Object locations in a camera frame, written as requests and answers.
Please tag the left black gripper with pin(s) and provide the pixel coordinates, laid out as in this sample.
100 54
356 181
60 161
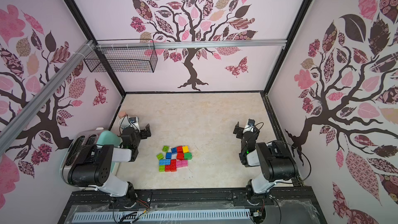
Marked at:
143 131

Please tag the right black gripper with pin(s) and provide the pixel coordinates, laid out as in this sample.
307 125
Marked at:
242 135

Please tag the red square brick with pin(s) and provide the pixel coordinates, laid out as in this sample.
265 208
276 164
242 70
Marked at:
179 149
180 156

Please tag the red long brick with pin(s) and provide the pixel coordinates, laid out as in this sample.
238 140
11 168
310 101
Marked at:
170 168

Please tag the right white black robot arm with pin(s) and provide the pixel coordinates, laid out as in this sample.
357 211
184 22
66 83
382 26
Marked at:
273 158

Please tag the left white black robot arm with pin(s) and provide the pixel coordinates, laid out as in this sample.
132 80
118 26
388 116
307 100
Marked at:
114 186

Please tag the blue floral mug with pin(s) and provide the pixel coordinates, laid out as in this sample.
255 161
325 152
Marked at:
129 122

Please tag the upside-down lime square brick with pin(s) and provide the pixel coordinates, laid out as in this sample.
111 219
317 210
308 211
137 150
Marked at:
165 148

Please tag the lime square brick studs up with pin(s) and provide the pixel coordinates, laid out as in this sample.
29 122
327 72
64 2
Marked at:
160 156

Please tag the small pink cup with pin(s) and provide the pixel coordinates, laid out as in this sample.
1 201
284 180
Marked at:
122 114

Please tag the light blue long brick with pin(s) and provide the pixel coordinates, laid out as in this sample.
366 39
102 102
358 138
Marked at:
164 162

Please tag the yellow square brick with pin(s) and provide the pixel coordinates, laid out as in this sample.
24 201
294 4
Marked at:
185 149

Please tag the green square brick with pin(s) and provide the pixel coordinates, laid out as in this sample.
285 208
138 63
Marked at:
188 156

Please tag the mint chrome toaster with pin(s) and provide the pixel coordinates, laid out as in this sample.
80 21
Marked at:
88 161

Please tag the black wire basket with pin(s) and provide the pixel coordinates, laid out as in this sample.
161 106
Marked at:
136 56

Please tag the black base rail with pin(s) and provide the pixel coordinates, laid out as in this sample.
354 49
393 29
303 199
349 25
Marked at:
152 197

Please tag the aluminium frame rail back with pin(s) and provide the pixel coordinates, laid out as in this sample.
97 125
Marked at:
196 44

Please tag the aluminium frame rail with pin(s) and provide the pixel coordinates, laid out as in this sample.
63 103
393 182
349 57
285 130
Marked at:
196 44
12 130

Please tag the white slotted cable duct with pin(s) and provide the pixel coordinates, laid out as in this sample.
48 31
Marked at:
160 216

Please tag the aluminium frame rail left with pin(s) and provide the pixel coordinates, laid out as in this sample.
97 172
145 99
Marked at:
12 130

